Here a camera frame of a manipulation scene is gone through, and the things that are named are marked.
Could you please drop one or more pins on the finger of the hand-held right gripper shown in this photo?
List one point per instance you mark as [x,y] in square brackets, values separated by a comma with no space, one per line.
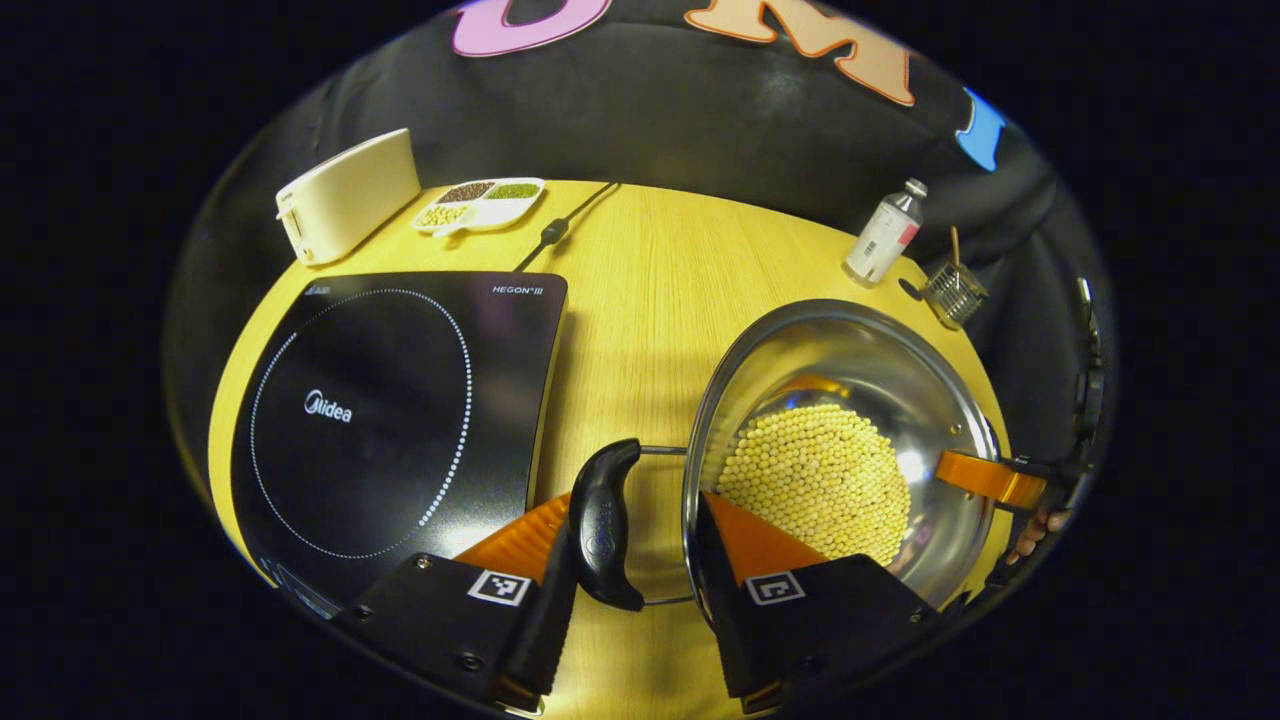
[985,477]

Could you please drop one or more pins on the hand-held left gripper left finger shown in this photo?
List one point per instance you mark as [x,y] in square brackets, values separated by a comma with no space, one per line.
[540,635]

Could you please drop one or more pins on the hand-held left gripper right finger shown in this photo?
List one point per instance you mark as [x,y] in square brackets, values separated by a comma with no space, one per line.
[720,610]

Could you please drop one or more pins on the black induction cooktop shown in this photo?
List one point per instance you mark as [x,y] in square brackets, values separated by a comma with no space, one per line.
[380,420]

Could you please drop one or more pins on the yellow soybeans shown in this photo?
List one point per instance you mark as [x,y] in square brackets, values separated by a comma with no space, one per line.
[810,470]

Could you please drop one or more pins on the wooden stick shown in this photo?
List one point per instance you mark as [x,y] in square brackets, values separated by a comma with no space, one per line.
[955,250]

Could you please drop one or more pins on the small clear bottle white label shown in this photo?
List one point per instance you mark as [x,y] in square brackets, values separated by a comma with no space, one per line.
[885,235]

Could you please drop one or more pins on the white divided dish with beans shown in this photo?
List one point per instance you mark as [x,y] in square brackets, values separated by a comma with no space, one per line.
[480,203]

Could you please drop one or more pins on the black backdrop cloth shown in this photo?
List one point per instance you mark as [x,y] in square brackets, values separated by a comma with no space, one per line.
[680,110]

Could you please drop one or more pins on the white toaster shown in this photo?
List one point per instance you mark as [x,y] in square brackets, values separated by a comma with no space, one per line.
[350,195]

